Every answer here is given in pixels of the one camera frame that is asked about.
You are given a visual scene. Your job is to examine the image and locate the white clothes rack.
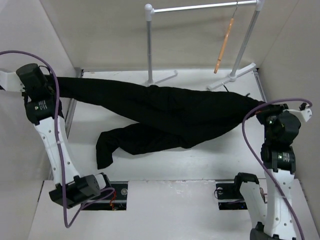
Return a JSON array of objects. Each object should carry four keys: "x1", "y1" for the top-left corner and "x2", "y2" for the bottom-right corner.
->
[{"x1": 120, "y1": 0, "x2": 266, "y2": 91}]

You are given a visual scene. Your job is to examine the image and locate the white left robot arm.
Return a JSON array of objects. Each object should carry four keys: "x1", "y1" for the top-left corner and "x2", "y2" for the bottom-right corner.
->
[{"x1": 0, "y1": 63, "x2": 112, "y2": 209}]

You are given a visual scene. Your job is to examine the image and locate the wooden clothes hanger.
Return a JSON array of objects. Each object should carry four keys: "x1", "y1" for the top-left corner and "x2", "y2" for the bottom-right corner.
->
[{"x1": 213, "y1": 4, "x2": 238, "y2": 74}]

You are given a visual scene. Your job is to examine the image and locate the black trousers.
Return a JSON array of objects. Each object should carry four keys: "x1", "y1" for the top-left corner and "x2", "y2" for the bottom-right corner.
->
[{"x1": 47, "y1": 76, "x2": 261, "y2": 170}]

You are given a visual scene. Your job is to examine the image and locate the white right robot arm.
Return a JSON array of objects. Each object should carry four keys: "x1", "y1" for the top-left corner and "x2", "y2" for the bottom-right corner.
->
[{"x1": 231, "y1": 102, "x2": 312, "y2": 240}]

